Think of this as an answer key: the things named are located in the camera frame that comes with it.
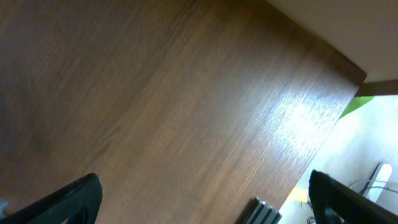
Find aluminium extrusion rail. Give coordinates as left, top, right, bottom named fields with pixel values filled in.
left=241, top=197, right=282, bottom=224

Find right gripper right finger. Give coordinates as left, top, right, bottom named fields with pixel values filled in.
left=308, top=170, right=397, bottom=224

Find green object on floor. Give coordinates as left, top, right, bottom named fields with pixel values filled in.
left=340, top=96, right=374, bottom=118

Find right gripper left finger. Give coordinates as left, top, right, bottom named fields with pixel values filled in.
left=1, top=173, right=103, bottom=224

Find white power strip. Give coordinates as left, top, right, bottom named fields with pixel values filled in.
left=361, top=163, right=392, bottom=203

